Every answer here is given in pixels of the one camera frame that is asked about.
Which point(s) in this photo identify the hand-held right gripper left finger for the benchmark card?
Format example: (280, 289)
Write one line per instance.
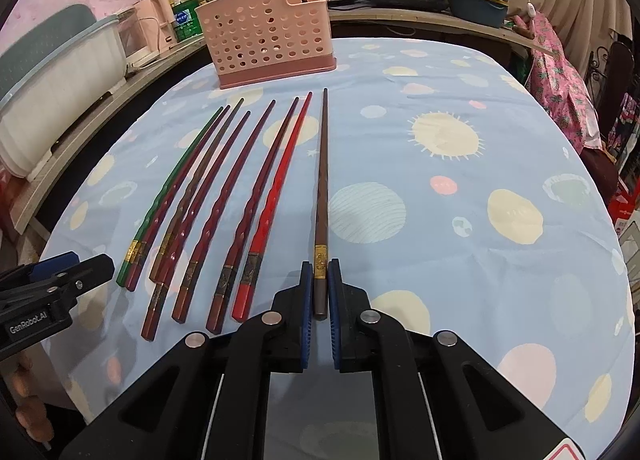
(306, 320)

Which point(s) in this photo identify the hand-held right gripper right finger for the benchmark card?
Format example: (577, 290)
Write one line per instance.
(336, 320)

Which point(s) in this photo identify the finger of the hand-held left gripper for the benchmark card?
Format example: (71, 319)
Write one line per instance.
(92, 270)
(52, 262)

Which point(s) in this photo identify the bright red chopstick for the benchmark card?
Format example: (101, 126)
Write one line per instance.
(242, 307)

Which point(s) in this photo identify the pink perforated plastic chopstick basket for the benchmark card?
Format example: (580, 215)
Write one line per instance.
(265, 34)

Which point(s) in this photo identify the person's left hand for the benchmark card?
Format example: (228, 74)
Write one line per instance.
(30, 405)

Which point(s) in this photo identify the white plastic dish rack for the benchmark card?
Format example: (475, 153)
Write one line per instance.
(55, 89)

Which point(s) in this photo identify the pink kitchen appliance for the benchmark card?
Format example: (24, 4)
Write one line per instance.
(152, 24)

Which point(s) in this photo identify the green label bottle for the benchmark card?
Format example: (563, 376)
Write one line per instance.
(185, 19)

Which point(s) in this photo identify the pink floral cloth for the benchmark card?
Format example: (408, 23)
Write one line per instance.
(560, 84)

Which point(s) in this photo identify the blue plastic basin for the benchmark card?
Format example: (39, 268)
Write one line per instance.
(475, 4)

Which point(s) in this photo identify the dark metal chair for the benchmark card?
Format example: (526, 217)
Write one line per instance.
(617, 69)

